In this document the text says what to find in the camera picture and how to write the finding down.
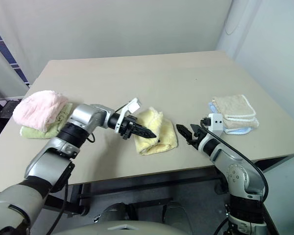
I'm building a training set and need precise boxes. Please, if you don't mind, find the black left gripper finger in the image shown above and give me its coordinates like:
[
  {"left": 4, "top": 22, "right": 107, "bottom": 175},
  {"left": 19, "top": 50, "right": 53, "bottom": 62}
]
[
  {"left": 133, "top": 121, "right": 158, "bottom": 137},
  {"left": 131, "top": 129, "right": 157, "bottom": 139}
]

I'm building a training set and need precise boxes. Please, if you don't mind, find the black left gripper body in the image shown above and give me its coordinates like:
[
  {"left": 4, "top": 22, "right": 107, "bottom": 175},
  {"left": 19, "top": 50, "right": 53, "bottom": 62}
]
[{"left": 118, "top": 115, "right": 138, "bottom": 141}]

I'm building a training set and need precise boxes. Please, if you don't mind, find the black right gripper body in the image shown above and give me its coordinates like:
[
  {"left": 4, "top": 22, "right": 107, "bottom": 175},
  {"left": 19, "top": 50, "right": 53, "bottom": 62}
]
[{"left": 186, "top": 117, "right": 213, "bottom": 147}]

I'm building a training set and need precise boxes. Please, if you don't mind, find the yellow fluffy towel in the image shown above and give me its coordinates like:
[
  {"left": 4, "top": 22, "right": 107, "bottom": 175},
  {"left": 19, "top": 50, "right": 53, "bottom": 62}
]
[{"left": 133, "top": 106, "right": 179, "bottom": 156}]

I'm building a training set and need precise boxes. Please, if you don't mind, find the light blue folded towel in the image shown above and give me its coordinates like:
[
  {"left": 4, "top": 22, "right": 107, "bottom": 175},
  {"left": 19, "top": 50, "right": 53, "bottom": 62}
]
[{"left": 207, "top": 102, "right": 258, "bottom": 136}]

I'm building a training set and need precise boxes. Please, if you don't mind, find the beige towel with white trim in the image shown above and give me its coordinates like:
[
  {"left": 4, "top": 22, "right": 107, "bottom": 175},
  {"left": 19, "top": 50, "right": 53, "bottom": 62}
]
[
  {"left": 221, "top": 117, "right": 260, "bottom": 130},
  {"left": 212, "top": 94, "right": 257, "bottom": 121}
]

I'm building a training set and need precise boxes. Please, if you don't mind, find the pink folded towel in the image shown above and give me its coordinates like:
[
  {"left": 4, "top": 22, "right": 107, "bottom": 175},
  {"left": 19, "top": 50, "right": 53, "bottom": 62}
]
[{"left": 12, "top": 90, "right": 70, "bottom": 130}]

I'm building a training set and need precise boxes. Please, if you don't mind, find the green folded towel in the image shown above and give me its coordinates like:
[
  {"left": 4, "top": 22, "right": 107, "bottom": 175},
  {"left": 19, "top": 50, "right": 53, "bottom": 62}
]
[{"left": 19, "top": 102, "right": 74, "bottom": 140}]

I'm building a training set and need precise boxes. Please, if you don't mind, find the dark rounded shape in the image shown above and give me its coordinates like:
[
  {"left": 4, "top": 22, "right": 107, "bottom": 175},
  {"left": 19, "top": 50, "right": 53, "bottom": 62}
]
[
  {"left": 98, "top": 202, "right": 138, "bottom": 225},
  {"left": 162, "top": 200, "right": 188, "bottom": 224}
]

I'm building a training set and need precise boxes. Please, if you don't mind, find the silver robot torso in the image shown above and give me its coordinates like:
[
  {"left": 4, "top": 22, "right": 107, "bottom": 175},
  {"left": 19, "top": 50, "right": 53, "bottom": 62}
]
[{"left": 52, "top": 219, "right": 211, "bottom": 235}]

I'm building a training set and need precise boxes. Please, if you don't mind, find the black stand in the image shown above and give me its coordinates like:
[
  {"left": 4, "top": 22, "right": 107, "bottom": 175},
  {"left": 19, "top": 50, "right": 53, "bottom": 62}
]
[{"left": 0, "top": 94, "right": 24, "bottom": 119}]

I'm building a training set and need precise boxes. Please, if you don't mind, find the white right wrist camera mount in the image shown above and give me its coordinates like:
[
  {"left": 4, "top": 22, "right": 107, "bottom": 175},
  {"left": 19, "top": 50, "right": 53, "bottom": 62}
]
[{"left": 207, "top": 113, "right": 223, "bottom": 136}]

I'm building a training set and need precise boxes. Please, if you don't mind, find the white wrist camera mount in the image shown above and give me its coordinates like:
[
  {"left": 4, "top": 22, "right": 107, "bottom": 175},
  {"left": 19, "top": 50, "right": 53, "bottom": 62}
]
[
  {"left": 114, "top": 97, "right": 142, "bottom": 134},
  {"left": 207, "top": 113, "right": 223, "bottom": 136}
]

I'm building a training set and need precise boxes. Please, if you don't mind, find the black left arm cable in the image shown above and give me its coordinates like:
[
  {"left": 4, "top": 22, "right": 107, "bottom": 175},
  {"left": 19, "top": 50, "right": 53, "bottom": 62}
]
[{"left": 87, "top": 104, "right": 128, "bottom": 143}]

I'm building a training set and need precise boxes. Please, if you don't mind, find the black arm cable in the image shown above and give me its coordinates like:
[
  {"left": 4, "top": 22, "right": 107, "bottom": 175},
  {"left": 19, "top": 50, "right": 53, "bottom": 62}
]
[
  {"left": 87, "top": 104, "right": 128, "bottom": 143},
  {"left": 202, "top": 127, "right": 270, "bottom": 202}
]

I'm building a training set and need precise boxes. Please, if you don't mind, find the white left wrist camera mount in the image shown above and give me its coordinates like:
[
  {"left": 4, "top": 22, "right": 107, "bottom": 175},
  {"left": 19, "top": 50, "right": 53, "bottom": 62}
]
[{"left": 114, "top": 97, "right": 142, "bottom": 134}]

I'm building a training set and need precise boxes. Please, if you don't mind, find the black metal table frame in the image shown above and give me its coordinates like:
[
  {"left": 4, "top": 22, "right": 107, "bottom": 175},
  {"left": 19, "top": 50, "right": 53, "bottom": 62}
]
[{"left": 43, "top": 166, "right": 294, "bottom": 217}]

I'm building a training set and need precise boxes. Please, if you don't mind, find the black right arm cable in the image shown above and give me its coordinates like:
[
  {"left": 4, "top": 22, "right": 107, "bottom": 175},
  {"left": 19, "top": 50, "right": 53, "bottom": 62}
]
[{"left": 202, "top": 127, "right": 270, "bottom": 202}]

